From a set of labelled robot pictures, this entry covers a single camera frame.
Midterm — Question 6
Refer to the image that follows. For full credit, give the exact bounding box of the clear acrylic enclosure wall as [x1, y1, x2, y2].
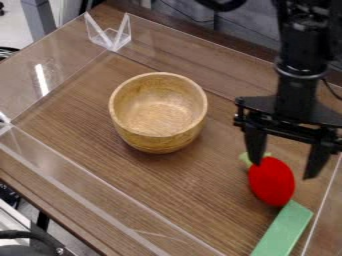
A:
[0, 9, 342, 256]

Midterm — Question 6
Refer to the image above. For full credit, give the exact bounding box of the wooden bowl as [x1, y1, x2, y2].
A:
[108, 72, 209, 154]

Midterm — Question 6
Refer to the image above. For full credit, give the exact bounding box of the red plush fruit green stem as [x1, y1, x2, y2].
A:
[239, 153, 295, 207]

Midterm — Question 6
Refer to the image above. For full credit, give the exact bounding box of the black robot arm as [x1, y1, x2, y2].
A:
[234, 0, 342, 179]

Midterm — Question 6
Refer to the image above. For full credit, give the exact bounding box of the green rectangular block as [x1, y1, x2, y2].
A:
[250, 200, 313, 256]

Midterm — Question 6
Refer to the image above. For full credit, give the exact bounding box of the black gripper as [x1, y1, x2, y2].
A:
[234, 66, 342, 179]

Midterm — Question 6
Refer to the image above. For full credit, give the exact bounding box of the black equipment bottom left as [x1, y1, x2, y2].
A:
[0, 227, 78, 256]

